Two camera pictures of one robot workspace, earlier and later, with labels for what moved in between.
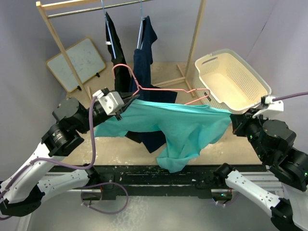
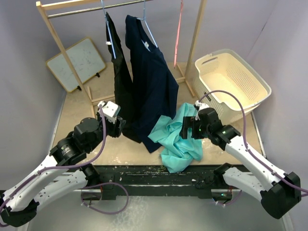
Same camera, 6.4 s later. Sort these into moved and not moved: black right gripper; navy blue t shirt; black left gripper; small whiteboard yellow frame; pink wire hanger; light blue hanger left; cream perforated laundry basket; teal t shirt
Moved: teal t shirt; pink wire hanger; navy blue t shirt; black left gripper; black right gripper
Not moved: cream perforated laundry basket; small whiteboard yellow frame; light blue hanger left
